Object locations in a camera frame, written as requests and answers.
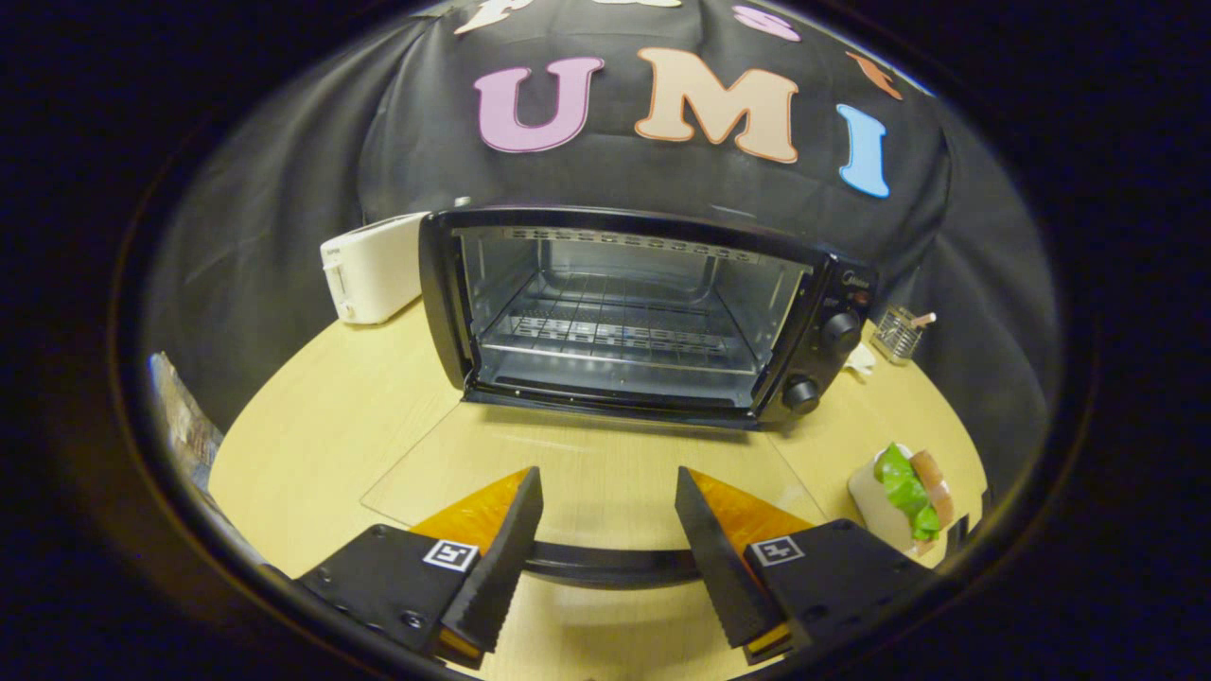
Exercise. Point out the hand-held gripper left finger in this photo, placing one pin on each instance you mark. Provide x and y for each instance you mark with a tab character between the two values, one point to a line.
501	558

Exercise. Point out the sandwich with green lettuce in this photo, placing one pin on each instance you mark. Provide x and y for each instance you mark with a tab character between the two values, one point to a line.
903	492

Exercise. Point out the black backdrop cloth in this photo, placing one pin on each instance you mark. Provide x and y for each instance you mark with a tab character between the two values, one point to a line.
426	161

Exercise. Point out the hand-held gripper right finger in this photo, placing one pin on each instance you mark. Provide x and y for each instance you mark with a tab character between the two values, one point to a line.
719	558

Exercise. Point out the white bread toaster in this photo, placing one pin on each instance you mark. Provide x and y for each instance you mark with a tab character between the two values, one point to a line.
374	270

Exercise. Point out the black toaster oven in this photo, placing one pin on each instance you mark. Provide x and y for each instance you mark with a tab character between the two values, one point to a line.
440	284

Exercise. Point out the small white crumpled paper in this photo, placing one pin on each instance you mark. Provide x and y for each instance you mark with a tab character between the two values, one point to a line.
860	361

